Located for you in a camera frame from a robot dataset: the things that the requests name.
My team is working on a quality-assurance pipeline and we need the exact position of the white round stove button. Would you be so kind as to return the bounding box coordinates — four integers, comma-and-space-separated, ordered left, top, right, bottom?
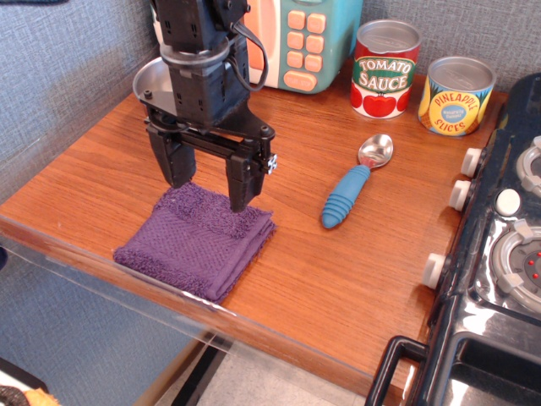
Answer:
495, 189, 521, 217

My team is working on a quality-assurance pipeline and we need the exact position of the white stove knob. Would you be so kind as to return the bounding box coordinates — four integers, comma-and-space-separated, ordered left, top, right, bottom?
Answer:
461, 148, 484, 178
422, 253, 447, 289
448, 180, 471, 211

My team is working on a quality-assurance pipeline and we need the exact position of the steel bowl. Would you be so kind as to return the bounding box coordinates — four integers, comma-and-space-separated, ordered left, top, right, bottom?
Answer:
133, 58, 176, 115

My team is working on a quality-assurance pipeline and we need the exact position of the grey front stove burner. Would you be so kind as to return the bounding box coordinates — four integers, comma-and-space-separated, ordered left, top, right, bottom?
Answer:
490, 219, 540, 314

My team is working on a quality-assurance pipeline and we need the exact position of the folded purple towel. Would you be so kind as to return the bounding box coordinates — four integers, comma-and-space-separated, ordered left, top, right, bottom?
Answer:
113, 183, 276, 304

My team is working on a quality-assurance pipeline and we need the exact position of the pineapple slices can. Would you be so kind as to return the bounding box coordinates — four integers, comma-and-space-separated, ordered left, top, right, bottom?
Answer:
418, 56, 496, 136

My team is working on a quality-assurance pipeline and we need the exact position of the grey rear stove burner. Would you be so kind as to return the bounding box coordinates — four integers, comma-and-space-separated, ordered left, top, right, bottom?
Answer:
516, 135, 541, 197

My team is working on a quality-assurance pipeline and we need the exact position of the grey stove burner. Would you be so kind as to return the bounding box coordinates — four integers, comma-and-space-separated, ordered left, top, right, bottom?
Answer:
516, 135, 541, 197
490, 219, 540, 314

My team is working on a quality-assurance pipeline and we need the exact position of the teal toy microwave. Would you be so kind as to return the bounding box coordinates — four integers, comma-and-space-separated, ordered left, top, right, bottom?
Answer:
243, 0, 363, 94

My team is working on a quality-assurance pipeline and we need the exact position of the clear acrylic barrier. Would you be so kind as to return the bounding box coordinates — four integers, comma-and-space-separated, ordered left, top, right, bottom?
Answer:
1, 218, 370, 405

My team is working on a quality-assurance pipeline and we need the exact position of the black stove oven handle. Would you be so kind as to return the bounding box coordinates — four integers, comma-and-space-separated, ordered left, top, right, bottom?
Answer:
365, 336, 429, 405

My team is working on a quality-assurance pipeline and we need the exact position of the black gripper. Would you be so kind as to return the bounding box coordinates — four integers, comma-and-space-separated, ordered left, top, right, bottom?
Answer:
141, 40, 277, 212

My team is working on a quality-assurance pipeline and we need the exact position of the white stove knob front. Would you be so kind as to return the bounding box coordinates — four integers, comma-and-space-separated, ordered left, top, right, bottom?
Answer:
422, 253, 447, 289

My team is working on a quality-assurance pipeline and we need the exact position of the blue handled metal spoon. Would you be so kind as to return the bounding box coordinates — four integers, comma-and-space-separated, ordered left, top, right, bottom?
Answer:
321, 134, 394, 229

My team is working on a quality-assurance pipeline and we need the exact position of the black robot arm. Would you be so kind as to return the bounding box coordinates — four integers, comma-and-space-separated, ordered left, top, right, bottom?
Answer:
133, 1, 276, 212

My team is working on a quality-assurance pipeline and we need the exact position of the white stove knob rear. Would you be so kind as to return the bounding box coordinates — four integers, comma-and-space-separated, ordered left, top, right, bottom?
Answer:
461, 148, 484, 178

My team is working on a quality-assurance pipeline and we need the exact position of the tomato sauce can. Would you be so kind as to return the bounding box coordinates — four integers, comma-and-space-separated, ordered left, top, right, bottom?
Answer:
350, 19, 421, 119

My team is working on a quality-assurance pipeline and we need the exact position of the white stove knob middle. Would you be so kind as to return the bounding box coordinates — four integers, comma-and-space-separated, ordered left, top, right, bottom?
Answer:
448, 180, 471, 211

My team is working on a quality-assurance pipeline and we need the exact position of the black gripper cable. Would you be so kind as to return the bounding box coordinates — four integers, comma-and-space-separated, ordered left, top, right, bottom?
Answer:
227, 21, 270, 93

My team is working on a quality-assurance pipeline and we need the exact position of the black toy stove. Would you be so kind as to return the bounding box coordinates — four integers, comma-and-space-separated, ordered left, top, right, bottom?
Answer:
365, 72, 541, 406

